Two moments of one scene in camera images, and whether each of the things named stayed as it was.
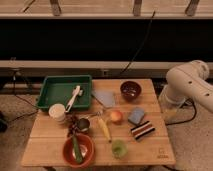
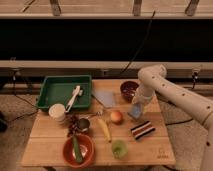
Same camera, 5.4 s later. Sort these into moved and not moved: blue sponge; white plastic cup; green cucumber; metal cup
Moved: blue sponge
Not moved: green cucumber; white plastic cup; metal cup
